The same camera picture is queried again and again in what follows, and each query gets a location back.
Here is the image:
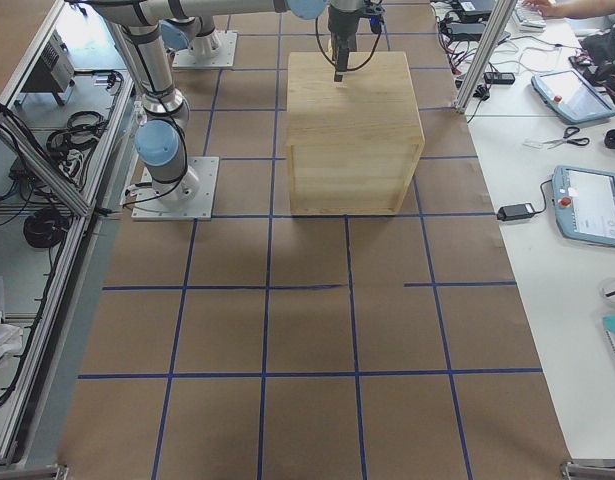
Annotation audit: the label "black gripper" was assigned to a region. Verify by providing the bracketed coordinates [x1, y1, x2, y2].
[328, 0, 363, 83]

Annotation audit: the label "person forearm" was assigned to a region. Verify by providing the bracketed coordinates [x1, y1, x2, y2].
[523, 0, 615, 20]

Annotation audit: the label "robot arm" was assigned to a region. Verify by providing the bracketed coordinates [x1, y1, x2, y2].
[160, 1, 382, 82]
[85, 1, 326, 199]

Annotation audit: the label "wooden drawer cabinet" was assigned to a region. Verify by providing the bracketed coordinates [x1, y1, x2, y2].
[286, 51, 425, 216]

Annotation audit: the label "far teach pendant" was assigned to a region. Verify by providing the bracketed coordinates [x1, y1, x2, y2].
[531, 69, 615, 125]

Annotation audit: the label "teach pendant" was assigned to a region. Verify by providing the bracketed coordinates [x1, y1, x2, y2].
[552, 165, 615, 247]
[531, 69, 615, 125]

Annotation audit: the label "black power adapter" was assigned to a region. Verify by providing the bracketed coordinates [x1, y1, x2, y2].
[496, 203, 536, 222]

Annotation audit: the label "near teach pendant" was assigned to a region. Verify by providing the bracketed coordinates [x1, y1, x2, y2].
[552, 165, 615, 247]

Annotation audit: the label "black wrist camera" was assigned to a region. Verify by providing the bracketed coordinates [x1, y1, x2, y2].
[361, 0, 385, 35]

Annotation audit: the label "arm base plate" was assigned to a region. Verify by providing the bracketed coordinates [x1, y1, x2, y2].
[131, 156, 219, 221]
[173, 30, 238, 70]

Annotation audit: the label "aluminium frame post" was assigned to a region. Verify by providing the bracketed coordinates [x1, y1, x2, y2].
[454, 0, 516, 113]

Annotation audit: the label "black handled scissors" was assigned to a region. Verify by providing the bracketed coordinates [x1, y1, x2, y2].
[543, 126, 590, 149]

